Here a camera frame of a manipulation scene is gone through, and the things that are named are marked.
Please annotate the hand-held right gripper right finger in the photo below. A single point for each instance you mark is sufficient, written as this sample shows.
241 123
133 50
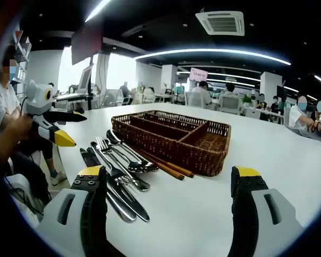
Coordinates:
246 214

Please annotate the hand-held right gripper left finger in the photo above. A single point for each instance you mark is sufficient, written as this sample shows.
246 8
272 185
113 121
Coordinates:
93 200

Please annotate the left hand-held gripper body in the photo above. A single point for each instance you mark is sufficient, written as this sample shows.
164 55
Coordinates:
38 97

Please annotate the brown wicker storage tray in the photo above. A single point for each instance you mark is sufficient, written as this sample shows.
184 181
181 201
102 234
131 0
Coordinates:
200 158

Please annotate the small black object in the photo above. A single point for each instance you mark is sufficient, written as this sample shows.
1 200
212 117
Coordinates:
79 110

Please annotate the black screen stand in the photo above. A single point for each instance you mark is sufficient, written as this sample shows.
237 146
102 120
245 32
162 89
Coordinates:
90 88

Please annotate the white desk monitor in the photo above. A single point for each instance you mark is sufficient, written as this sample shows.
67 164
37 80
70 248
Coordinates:
84 80

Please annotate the white shelf rack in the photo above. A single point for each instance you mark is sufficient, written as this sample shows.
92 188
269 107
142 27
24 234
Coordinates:
22 51

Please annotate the white plastic chair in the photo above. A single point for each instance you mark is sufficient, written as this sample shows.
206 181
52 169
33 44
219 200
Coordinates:
18 182

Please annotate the brown wooden chopstick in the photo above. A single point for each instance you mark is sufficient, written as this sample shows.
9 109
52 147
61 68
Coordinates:
179 176
188 174

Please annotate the dark hanging screen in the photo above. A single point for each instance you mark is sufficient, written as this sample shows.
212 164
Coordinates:
87 42

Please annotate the straight ceiling light strip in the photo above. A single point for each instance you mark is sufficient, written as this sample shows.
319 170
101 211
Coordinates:
96 10

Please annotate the white office chair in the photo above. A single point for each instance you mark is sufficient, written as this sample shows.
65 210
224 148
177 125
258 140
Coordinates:
230 105

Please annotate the green potted plant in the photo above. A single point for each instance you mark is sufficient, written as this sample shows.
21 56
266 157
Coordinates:
247 101

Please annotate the pink hanging sign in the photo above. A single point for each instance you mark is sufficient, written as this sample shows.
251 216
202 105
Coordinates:
198 74

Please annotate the long curved ceiling light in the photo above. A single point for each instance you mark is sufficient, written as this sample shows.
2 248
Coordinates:
203 50

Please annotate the ceiling air conditioner unit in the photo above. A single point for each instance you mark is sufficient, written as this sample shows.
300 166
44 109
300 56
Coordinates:
222 22

